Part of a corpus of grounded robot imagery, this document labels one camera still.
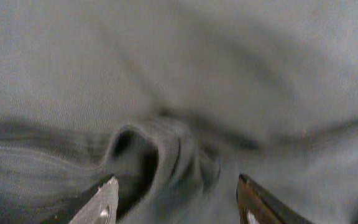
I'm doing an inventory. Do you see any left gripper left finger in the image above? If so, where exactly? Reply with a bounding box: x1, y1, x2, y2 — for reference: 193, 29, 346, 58
42, 174, 119, 224

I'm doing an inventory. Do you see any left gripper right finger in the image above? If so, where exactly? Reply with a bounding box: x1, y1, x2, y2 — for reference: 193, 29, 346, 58
236, 174, 313, 224

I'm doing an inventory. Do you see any black t-shirt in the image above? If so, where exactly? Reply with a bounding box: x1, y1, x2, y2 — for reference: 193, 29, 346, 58
0, 1, 358, 223

